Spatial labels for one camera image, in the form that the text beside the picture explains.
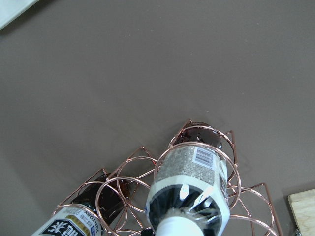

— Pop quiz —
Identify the copper wire bottle basket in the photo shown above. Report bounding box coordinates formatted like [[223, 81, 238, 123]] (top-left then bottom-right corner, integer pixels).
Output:
[[54, 120, 282, 236]]

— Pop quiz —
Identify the tea bottle centre white cap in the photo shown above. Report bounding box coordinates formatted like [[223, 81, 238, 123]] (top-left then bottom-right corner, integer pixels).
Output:
[[145, 121, 230, 236]]

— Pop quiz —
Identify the cream rectangular tray plate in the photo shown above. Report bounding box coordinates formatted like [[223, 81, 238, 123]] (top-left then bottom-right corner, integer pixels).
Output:
[[0, 0, 39, 30]]

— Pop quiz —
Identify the bamboo cutting board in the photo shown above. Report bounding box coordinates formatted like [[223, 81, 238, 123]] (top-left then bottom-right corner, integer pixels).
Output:
[[288, 189, 315, 236]]

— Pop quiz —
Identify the tea bottle near handle end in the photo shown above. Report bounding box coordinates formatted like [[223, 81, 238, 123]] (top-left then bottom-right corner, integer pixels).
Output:
[[33, 171, 130, 236]]

